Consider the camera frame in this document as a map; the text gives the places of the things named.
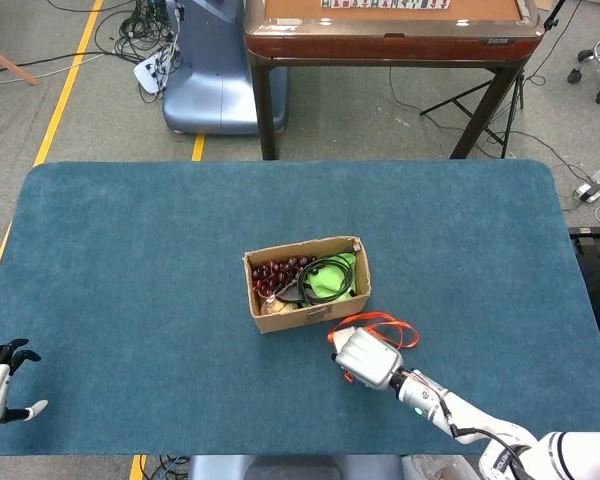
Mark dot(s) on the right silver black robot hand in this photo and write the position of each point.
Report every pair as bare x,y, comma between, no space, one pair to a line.
370,360

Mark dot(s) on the brown cardboard box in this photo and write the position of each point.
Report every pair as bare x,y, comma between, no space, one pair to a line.
290,322

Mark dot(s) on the dark red grape bunch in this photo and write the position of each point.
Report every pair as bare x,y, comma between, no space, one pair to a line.
272,275

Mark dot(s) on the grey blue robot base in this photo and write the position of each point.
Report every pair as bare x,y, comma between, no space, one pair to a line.
290,470

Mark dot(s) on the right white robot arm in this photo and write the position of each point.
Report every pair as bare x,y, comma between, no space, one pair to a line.
470,420

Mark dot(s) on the bright green cloth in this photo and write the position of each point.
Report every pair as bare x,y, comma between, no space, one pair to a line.
330,282

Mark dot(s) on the black eye mask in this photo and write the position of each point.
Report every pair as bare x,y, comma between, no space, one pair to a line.
290,295

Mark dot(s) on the tan round bread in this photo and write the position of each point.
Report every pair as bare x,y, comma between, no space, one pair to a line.
275,307

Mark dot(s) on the clear plastic bag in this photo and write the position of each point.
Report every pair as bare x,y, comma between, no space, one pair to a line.
430,472

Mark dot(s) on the blue felt table cover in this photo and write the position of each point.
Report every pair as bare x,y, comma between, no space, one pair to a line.
130,200

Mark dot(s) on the black tripod stand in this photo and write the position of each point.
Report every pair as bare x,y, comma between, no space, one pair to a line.
505,132

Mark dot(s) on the white power strip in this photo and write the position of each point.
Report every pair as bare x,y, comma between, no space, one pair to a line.
147,72
597,182

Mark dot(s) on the brown mahjong table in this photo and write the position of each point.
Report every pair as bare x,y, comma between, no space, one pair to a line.
380,45

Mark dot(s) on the light wooden pole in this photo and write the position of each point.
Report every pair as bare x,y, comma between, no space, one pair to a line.
15,67

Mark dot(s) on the row of face-up mahjong tiles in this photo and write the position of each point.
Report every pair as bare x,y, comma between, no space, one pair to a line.
380,4

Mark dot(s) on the blue grey machine pedestal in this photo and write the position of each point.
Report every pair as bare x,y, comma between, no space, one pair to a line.
215,75

